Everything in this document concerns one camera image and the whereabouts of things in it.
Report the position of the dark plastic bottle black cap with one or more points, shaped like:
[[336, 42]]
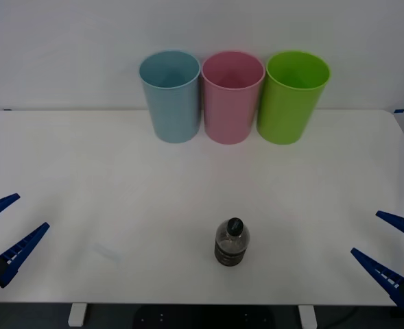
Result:
[[230, 248]]

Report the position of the white table leg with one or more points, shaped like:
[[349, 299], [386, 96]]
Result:
[[76, 314], [307, 317]]

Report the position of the green plastic bin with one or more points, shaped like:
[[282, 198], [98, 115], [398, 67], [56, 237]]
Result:
[[285, 113]]

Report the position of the pale blue plastic bin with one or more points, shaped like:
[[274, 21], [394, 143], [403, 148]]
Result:
[[174, 109]]

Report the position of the pink plastic bin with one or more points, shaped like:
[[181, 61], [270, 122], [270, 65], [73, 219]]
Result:
[[227, 113]]

